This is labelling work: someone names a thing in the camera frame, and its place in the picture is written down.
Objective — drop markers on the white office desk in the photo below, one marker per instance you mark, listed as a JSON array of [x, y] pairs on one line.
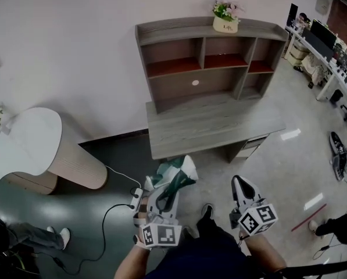
[[336, 71]]

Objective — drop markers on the person's dark shoe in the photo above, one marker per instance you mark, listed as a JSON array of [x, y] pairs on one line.
[[207, 211]]

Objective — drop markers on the black waste bin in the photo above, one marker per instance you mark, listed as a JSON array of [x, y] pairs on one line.
[[336, 96]]

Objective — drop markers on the grey wooden desk with hutch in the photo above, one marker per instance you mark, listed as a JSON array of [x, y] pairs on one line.
[[208, 126]]

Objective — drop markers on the black and white floor device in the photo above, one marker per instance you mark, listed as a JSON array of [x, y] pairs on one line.
[[340, 153]]

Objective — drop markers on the person's left forearm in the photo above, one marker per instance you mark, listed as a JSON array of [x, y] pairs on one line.
[[129, 263]]

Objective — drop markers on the green and white packet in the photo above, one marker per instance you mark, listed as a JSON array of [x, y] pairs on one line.
[[188, 167]]

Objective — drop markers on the white power strip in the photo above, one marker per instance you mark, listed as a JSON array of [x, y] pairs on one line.
[[136, 198]]

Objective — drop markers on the person's left hand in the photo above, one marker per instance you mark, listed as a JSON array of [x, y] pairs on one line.
[[142, 211]]

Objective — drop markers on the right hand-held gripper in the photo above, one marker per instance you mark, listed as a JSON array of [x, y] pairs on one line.
[[257, 218]]

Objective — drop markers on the white table with ribbed base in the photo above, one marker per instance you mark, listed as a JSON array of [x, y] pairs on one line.
[[28, 144]]

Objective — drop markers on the cream pot of pink flowers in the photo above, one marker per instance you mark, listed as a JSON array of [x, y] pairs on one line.
[[225, 26]]

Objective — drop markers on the beige storage drawers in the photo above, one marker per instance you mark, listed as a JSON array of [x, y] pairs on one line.
[[296, 54]]

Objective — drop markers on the person's right forearm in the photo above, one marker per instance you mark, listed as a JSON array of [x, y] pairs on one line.
[[263, 251]]

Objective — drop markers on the person's dark navy clothing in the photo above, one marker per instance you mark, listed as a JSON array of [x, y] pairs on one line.
[[202, 254]]

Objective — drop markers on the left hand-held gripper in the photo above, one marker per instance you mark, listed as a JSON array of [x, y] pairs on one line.
[[161, 234]]

